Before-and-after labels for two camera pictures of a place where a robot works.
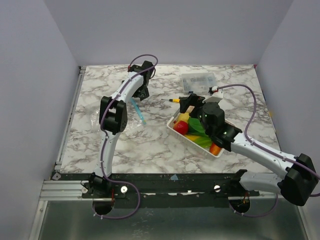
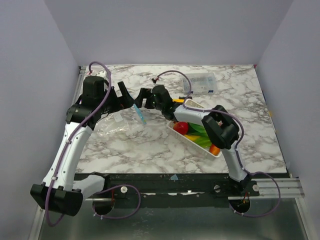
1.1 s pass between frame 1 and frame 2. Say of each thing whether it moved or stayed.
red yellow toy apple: stayed
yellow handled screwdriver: stayed
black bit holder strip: stayed
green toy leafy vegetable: stayed
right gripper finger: moved
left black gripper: moved
